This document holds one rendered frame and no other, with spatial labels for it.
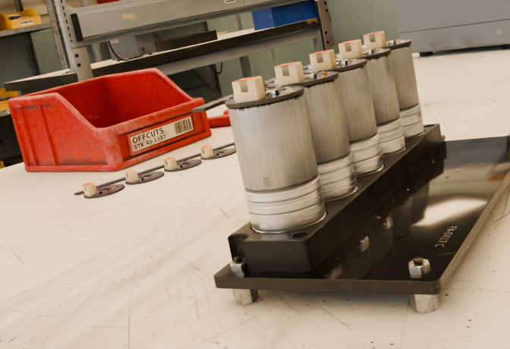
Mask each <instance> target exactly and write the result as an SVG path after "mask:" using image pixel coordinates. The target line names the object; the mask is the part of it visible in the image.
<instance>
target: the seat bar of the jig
mask: <svg viewBox="0 0 510 349"><path fill-rule="evenodd" d="M423 127H424V132H425V133H424V134H422V135H420V136H418V137H414V138H411V139H408V140H405V147H406V149H405V150H404V151H402V152H399V153H397V154H395V155H391V156H386V157H383V158H382V160H383V165H384V168H383V169H382V170H380V171H378V172H376V173H373V174H369V175H366V176H363V177H359V178H356V180H357V188H358V190H357V191H356V192H355V193H353V194H351V195H349V196H347V197H343V198H341V199H338V200H333V201H329V202H325V208H326V215H327V216H326V217H325V218H324V219H323V220H322V221H320V222H318V223H316V224H314V225H311V226H309V227H306V228H302V229H298V230H295V231H288V232H282V233H274V234H264V233H258V232H255V231H253V230H252V225H251V222H250V221H249V222H248V223H247V224H246V225H244V226H242V227H241V228H239V229H238V230H237V231H235V232H234V233H232V234H230V235H229V236H228V244H229V248H230V251H231V258H232V261H233V260H234V259H233V258H234V257H235V256H238V255H240V256H242V258H245V259H246V262H247V268H248V271H259V272H312V271H313V270H314V269H315V268H316V267H317V266H318V265H319V264H320V263H321V262H322V261H323V260H324V259H325V258H326V257H327V256H328V255H329V254H330V253H331V252H332V251H333V250H334V249H335V248H336V247H337V246H338V245H339V244H340V243H341V242H342V241H343V240H345V239H346V238H347V237H348V236H349V235H350V234H351V233H352V232H353V231H354V230H355V229H356V228H357V227H358V226H359V225H360V224H361V223H362V222H363V221H364V220H365V219H366V218H367V217H368V216H369V215H370V214H371V213H372V212H373V211H375V210H376V209H377V208H378V207H379V206H380V205H381V204H382V203H383V202H384V201H385V200H386V199H387V198H388V197H389V196H390V195H391V194H392V193H393V192H394V191H395V190H396V189H397V188H398V187H399V186H400V185H401V184H402V183H403V182H405V181H406V180H407V179H408V178H409V177H410V176H411V175H412V174H413V173H414V172H415V171H416V170H417V169H418V168H419V167H420V166H421V165H422V164H423V163H424V162H425V161H426V160H427V159H428V158H429V157H430V156H431V155H432V154H433V153H434V152H435V151H437V149H438V148H440V147H441V145H442V135H441V130H440V124H439V123H437V124H424V125H423Z"/></svg>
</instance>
